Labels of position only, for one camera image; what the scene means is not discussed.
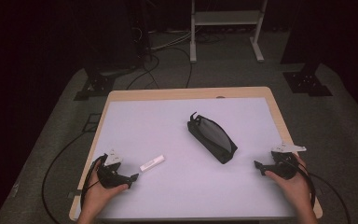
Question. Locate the person's right hand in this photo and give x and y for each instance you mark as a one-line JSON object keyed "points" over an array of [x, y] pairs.
{"points": [[298, 189]]}

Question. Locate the white eraser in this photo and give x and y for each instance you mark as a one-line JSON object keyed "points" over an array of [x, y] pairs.
{"points": [[152, 163]]}

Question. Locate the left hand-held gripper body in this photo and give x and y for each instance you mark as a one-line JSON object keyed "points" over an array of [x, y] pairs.
{"points": [[108, 177]]}

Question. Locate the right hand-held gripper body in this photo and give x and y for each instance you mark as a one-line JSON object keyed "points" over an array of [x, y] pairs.
{"points": [[284, 168]]}

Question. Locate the black stand with base plate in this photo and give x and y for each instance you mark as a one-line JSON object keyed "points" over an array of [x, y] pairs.
{"points": [[307, 82], [98, 84]]}

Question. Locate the white metal stand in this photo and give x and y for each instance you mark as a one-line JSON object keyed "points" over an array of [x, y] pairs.
{"points": [[195, 18]]}

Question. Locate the person's left hand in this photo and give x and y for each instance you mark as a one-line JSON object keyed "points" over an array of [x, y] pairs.
{"points": [[96, 196]]}

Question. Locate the wooden table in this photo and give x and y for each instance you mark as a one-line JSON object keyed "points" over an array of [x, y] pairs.
{"points": [[186, 92]]}

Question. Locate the white table mat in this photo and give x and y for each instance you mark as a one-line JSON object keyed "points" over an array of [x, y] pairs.
{"points": [[183, 193]]}

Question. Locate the black pencil case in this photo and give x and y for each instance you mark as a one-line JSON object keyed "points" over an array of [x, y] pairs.
{"points": [[213, 138]]}

